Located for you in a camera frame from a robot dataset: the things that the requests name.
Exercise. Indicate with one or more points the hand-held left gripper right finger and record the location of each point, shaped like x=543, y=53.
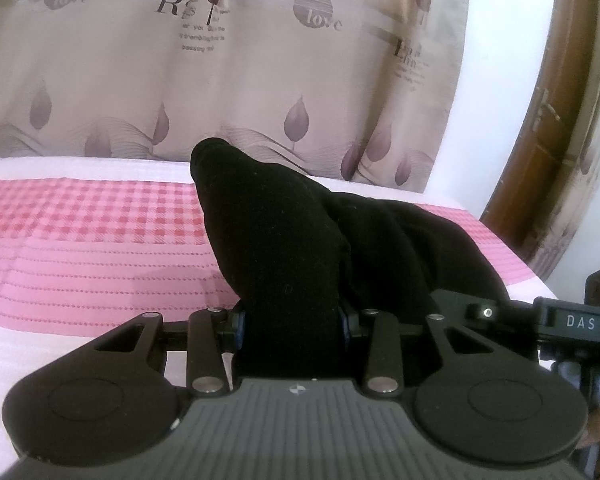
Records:
x=344, y=330

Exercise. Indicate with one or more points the black rose print t-shirt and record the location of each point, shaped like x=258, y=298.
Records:
x=280, y=240

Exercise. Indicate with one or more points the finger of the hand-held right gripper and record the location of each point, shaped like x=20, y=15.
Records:
x=485, y=305

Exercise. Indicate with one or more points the brown wooden door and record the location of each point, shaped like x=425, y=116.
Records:
x=555, y=135

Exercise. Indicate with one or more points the beige leaf print curtain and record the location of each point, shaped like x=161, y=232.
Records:
x=230, y=75

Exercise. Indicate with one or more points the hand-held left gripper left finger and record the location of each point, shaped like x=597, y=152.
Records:
x=238, y=329

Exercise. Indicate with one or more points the pink checked blanket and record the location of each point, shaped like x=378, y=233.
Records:
x=80, y=260

